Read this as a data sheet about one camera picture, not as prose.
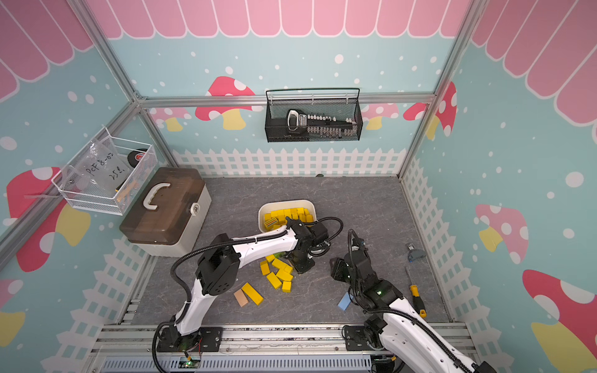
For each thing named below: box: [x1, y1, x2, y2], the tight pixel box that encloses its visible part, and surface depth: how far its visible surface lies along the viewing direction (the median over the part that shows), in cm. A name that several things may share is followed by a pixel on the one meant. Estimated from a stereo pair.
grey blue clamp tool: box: [407, 243, 427, 264], surface depth 94 cm
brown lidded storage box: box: [119, 167, 212, 258], surface depth 88 cm
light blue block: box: [337, 291, 352, 312], surface depth 83 cm
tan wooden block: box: [233, 288, 249, 308], surface depth 83 cm
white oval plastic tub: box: [258, 198, 318, 233], surface depth 105 cm
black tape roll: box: [127, 147, 148, 168], surface depth 82 cm
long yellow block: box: [240, 282, 265, 306], surface depth 84 cm
